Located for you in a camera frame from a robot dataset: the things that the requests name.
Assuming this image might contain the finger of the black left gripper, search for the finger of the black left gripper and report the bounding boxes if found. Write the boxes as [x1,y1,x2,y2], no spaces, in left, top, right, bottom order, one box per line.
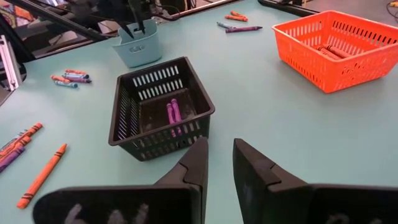
[129,0,146,34]
[119,22,135,40]

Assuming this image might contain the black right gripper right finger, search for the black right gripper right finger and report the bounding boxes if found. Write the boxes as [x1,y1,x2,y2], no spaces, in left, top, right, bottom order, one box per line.
[232,138,398,224]

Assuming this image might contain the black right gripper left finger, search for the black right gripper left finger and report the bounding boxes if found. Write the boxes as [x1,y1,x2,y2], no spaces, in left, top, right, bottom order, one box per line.
[32,136,210,224]

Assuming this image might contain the teal plastic bin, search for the teal plastic bin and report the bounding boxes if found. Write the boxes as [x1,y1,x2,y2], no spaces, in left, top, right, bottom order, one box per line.
[111,19,164,69]

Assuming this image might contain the black plastic basket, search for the black plastic basket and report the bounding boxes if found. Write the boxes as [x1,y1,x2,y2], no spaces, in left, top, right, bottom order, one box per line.
[108,56,216,162]

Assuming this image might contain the silver aluminium profile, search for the silver aluminium profile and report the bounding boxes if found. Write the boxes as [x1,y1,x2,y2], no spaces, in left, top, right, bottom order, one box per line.
[0,34,23,93]

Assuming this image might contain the orange plastic basket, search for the orange plastic basket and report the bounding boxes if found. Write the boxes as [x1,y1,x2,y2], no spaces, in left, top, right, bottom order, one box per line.
[271,9,398,94]

